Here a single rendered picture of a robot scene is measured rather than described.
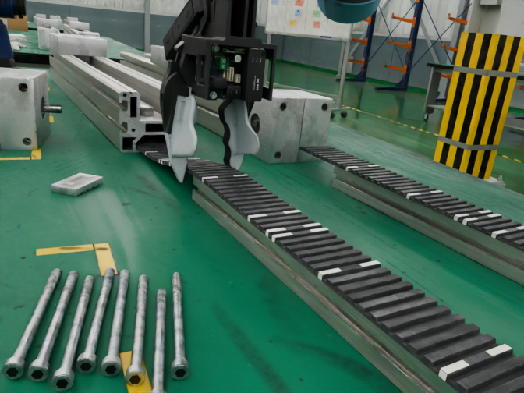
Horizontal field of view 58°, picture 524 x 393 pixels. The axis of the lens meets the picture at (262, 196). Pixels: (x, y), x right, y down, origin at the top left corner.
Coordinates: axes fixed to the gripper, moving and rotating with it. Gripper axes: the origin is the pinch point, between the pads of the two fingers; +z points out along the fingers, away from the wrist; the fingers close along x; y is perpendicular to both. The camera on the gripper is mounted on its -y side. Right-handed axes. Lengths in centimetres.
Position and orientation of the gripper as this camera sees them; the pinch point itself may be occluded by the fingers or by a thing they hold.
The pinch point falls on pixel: (204, 167)
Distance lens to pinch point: 52.8
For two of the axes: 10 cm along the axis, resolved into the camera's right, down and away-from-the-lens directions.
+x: 8.7, -0.8, 4.9
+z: -0.9, 9.4, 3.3
